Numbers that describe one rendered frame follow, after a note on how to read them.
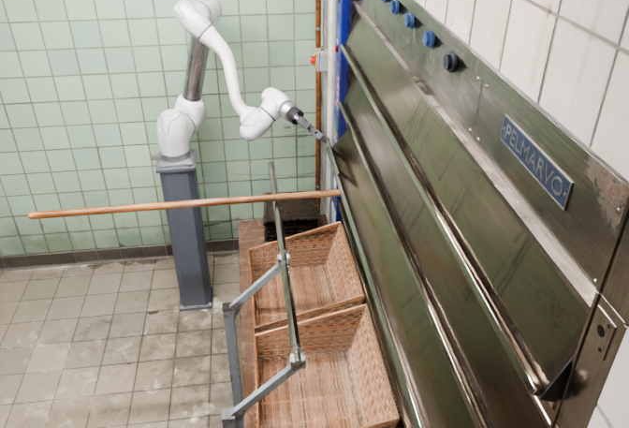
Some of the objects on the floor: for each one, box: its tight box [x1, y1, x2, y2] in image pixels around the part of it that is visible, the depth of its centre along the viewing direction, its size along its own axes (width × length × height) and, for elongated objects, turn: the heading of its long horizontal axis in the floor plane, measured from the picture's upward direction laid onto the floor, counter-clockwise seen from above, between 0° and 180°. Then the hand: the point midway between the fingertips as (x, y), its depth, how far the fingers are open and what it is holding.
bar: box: [221, 161, 306, 428], centre depth 244 cm, size 31×127×118 cm, turn 7°
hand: (320, 136), depth 261 cm, fingers open, 5 cm apart
